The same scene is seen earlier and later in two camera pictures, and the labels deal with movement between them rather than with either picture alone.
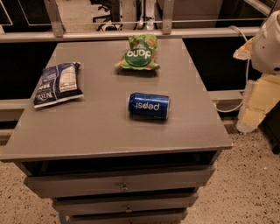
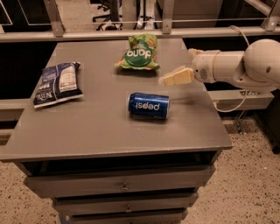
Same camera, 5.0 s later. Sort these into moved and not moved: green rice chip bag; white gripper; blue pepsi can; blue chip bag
Moved: white gripper
Not moved: green rice chip bag; blue chip bag; blue pepsi can
